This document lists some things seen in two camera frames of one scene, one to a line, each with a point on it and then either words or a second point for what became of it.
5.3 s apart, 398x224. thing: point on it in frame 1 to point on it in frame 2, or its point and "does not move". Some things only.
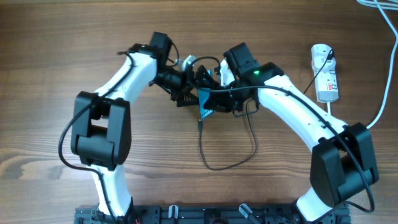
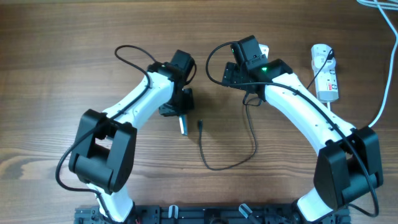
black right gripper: x=215 y=102 to x=232 y=72
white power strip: x=326 y=85 does not move
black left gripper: x=190 y=85 to x=188 y=104
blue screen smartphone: x=203 y=95 to x=183 y=119
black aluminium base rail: x=207 y=214 does not move
